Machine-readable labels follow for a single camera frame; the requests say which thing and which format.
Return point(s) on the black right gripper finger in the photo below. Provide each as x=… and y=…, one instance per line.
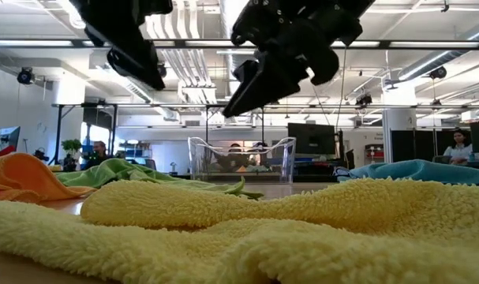
x=245, y=70
x=270, y=79

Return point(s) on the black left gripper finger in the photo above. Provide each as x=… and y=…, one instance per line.
x=124, y=65
x=144, y=55

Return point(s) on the orange microfiber towel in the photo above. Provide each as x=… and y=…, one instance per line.
x=22, y=173

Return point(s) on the yellow microfiber towel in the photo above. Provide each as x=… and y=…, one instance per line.
x=263, y=244

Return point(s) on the black background robot arm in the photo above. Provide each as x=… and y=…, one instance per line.
x=41, y=154

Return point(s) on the blue microfiber towel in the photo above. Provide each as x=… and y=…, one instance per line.
x=412, y=169

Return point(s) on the black monitor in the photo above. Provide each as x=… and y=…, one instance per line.
x=312, y=138

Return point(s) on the person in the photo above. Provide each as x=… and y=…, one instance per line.
x=233, y=158
x=458, y=148
x=259, y=155
x=99, y=154

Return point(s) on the black overhead light bar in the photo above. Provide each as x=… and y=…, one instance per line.
x=384, y=44

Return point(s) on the clear plastic bin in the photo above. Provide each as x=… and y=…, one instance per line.
x=286, y=161

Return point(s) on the background potted plant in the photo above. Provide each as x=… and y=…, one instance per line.
x=71, y=146

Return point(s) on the red shelf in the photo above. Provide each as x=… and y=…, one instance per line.
x=373, y=154

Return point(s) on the silver-backed monitor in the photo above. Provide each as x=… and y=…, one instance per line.
x=8, y=139

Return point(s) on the red angled bar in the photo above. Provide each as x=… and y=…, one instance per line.
x=2, y=152

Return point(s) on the black partition panels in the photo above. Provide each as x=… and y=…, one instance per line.
x=420, y=146

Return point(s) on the grey office chair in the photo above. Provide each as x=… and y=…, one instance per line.
x=440, y=159

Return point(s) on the silver ventilation duct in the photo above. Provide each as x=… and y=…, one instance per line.
x=225, y=16

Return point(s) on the black workstation frame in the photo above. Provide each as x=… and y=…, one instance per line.
x=58, y=134

